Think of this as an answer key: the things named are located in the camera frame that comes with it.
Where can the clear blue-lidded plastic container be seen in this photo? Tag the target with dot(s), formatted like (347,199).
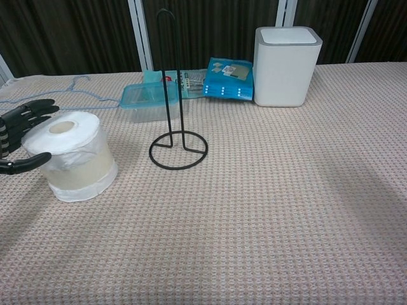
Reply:
(146,101)

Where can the white metal frame post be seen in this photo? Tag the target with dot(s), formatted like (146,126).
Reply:
(4,68)
(140,35)
(284,14)
(362,31)

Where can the white bin with grey rim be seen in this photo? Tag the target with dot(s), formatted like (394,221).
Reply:
(284,70)

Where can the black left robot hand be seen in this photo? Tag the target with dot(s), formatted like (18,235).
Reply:
(19,119)

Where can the black metal paper holder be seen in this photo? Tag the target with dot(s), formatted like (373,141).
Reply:
(171,95)

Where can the teal packet with red mark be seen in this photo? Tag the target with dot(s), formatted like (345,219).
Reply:
(154,77)

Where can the blue product package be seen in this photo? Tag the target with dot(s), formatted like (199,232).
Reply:
(229,79)

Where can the grey printed packet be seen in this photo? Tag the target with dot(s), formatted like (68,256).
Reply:
(192,84)

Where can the beige woven tablecloth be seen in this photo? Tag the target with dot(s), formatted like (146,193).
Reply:
(254,206)

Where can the white paper towel roll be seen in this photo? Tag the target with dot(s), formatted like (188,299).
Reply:
(74,155)

